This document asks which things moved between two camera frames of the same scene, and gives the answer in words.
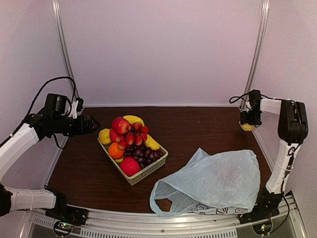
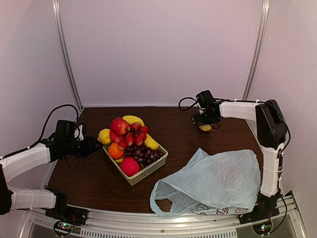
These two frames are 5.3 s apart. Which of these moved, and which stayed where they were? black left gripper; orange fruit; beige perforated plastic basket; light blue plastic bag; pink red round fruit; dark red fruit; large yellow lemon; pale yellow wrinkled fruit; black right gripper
Moved: pale yellow wrinkled fruit; black left gripper; black right gripper
Stayed: orange fruit; dark red fruit; light blue plastic bag; large yellow lemon; pink red round fruit; beige perforated plastic basket
